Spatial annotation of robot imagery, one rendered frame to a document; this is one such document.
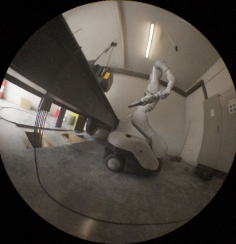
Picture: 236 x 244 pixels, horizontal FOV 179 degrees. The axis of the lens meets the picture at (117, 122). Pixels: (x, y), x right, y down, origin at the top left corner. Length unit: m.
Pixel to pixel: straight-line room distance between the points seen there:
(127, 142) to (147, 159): 0.22
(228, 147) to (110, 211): 1.93
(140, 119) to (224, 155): 1.83
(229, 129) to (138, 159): 1.87
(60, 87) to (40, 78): 0.13
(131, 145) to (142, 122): 0.28
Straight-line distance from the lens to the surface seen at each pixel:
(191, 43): 2.77
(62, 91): 0.45
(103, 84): 1.53
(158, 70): 1.27
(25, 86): 1.15
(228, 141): 1.97
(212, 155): 2.05
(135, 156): 0.61
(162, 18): 2.53
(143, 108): 0.86
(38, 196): 0.43
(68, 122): 2.71
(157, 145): 0.82
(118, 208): 0.45
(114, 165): 0.66
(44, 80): 0.39
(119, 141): 0.59
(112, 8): 2.52
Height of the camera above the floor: 0.37
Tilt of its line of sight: 6 degrees up
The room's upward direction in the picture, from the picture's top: 18 degrees clockwise
